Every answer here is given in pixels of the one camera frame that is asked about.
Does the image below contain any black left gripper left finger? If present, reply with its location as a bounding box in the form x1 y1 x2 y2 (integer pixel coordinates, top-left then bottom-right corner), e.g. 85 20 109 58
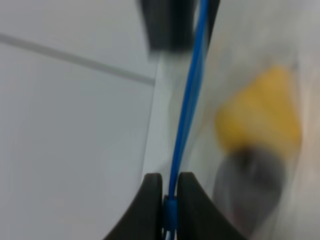
105 173 163 240

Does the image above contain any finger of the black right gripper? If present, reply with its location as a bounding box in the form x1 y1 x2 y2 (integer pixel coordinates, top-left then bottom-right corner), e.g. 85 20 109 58
136 0 221 54

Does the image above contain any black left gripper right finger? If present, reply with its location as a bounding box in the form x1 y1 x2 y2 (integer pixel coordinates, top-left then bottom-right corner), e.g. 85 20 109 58
177 172 245 240

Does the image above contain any clear blue-zip plastic bag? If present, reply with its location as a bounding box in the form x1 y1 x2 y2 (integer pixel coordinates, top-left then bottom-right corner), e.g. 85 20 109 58
143 0 320 240

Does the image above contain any dark purple eggplant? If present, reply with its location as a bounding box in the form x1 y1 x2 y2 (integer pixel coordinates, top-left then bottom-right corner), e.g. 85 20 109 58
212 147 286 237

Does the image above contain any yellow lemon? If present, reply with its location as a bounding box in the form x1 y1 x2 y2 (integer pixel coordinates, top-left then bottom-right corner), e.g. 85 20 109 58
214 66 302 159

